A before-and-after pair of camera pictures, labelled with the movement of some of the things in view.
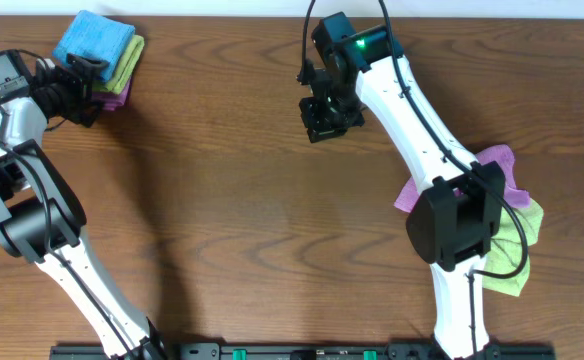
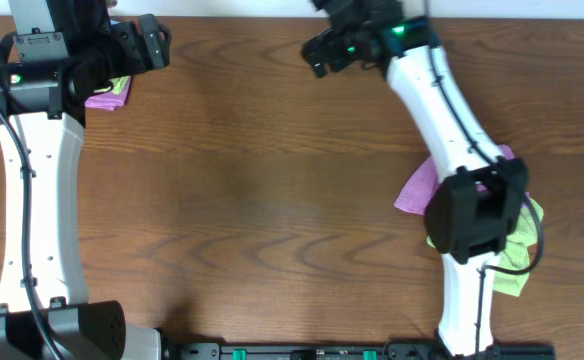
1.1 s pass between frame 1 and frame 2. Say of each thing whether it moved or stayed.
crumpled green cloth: stayed
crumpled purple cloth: stayed
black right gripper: moved
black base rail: stayed
